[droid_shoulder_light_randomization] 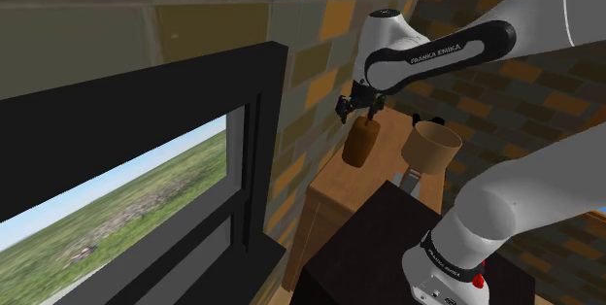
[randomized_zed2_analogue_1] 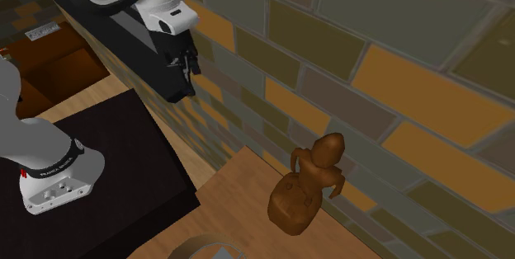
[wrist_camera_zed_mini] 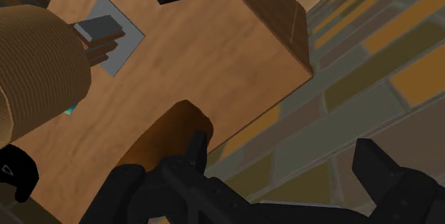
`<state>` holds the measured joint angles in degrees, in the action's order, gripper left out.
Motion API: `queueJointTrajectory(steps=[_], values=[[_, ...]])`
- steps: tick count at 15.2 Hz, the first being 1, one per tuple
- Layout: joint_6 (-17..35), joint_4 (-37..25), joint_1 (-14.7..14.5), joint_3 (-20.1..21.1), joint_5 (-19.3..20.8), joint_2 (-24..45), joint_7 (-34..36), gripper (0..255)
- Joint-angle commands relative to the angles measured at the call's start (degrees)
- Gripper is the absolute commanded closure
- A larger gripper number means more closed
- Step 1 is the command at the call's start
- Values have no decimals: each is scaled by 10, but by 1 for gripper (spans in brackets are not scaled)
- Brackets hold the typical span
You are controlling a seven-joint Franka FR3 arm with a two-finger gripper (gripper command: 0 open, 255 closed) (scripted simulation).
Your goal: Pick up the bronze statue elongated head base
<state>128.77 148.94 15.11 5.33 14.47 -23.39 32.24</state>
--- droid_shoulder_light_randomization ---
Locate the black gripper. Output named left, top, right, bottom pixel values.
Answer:
left=335, top=80, right=387, bottom=125

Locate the dark robot stand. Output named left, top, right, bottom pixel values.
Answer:
left=289, top=180, right=537, bottom=305

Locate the black framed window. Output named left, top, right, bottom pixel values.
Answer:
left=0, top=40, right=290, bottom=305

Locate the brown cylinder vase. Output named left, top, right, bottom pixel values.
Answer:
left=341, top=116, right=382, bottom=169

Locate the tan shade table lamp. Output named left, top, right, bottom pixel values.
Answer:
left=398, top=119, right=463, bottom=197

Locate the wooden chest of drawers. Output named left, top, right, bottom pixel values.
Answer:
left=282, top=106, right=447, bottom=292

